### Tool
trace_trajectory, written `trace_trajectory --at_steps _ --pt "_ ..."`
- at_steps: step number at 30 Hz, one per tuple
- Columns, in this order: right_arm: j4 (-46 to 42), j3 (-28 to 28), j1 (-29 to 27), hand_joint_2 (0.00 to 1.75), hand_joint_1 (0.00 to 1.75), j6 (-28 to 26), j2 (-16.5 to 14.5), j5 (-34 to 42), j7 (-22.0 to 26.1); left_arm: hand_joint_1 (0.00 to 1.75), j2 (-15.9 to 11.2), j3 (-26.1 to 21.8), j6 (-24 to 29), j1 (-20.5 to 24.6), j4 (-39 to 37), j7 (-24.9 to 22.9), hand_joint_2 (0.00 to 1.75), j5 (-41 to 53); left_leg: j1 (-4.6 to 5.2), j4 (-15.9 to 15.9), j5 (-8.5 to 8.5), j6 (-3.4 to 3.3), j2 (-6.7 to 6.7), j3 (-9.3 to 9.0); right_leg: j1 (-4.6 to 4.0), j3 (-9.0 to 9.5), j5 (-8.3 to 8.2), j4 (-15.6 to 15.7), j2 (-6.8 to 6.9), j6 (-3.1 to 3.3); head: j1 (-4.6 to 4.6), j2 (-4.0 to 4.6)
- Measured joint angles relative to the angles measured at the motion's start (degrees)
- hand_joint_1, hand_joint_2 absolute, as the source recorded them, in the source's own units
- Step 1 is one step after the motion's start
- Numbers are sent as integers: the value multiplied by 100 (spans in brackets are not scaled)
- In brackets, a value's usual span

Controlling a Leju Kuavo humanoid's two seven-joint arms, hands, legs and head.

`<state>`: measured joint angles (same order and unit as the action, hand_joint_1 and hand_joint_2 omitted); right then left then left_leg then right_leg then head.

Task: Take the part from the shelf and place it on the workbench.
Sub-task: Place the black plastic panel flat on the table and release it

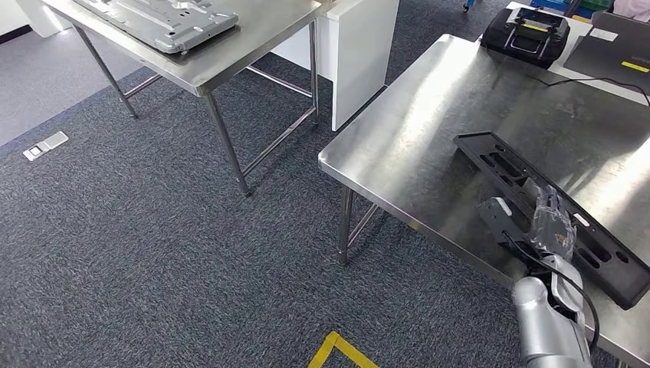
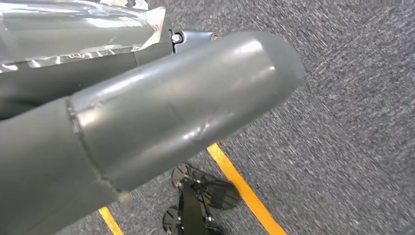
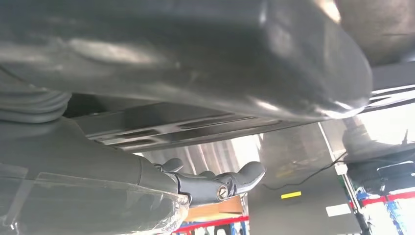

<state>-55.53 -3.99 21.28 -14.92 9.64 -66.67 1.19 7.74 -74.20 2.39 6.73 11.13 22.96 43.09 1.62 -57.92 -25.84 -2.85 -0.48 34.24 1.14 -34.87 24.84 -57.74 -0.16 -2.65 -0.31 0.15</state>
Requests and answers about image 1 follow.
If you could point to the stainless steel workbench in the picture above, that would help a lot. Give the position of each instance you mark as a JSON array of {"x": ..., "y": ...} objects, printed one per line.
[{"x": 431, "y": 127}]

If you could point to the grey sheet metal part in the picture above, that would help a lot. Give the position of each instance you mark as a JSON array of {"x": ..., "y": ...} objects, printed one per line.
[{"x": 162, "y": 23}]

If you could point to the green plastic crate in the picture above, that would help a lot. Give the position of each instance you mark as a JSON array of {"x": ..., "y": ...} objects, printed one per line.
[{"x": 596, "y": 4}]

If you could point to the black controller device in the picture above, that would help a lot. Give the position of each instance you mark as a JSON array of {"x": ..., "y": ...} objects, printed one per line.
[{"x": 508, "y": 43}]

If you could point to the yellow floor tape square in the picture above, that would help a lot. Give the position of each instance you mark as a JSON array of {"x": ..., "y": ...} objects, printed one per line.
[{"x": 335, "y": 348}]

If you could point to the black plastic panel part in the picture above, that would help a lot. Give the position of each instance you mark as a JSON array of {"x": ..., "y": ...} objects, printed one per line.
[{"x": 614, "y": 274}]

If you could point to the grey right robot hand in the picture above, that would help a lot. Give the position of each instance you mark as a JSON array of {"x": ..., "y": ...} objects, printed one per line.
[{"x": 553, "y": 228}]

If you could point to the grey laptop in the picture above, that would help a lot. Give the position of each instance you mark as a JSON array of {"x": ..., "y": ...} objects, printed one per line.
[{"x": 604, "y": 56}]

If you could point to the stainless steel table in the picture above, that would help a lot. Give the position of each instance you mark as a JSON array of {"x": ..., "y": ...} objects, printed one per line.
[{"x": 213, "y": 66}]

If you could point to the white pedestal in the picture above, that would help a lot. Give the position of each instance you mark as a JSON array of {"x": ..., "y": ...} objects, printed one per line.
[{"x": 40, "y": 18}]

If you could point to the white cabinet panel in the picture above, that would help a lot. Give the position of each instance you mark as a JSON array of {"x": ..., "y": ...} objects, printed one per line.
[{"x": 360, "y": 61}]

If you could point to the silver floor socket box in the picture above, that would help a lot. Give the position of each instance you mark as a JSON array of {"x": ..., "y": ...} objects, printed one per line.
[{"x": 45, "y": 146}]

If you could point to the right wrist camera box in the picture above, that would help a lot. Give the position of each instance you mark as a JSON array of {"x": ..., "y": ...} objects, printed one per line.
[{"x": 500, "y": 218}]

